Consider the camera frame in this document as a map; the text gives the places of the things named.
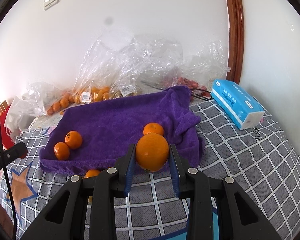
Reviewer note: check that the orange with black mark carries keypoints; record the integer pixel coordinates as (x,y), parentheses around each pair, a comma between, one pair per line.
(73,139)

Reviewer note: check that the blue tissue pack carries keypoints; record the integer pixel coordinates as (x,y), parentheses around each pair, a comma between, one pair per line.
(235,100)

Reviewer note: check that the purple towel covered tray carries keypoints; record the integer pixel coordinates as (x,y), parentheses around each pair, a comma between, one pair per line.
(110,125)

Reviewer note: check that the clear bag of oranges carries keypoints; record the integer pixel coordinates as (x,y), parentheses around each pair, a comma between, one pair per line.
(97,93)

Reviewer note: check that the red paper bag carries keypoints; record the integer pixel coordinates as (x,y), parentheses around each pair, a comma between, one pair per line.
(5,116)

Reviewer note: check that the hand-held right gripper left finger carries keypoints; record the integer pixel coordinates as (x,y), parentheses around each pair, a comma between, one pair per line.
(130,177)

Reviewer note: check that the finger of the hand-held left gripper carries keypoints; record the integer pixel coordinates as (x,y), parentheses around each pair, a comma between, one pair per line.
(13,152)

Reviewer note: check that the brown wooden door frame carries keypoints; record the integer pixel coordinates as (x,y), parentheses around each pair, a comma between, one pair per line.
(236,30)

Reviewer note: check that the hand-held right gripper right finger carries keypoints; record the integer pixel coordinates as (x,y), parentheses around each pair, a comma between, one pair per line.
(175,177)

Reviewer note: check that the white plastic bag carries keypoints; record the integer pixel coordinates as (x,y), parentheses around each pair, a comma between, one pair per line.
(17,112)

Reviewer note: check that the clear bag of red tomatoes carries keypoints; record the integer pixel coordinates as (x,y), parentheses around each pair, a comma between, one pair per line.
(187,81)

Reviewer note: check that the grey checked star blanket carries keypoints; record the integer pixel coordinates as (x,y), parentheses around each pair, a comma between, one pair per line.
(240,167)

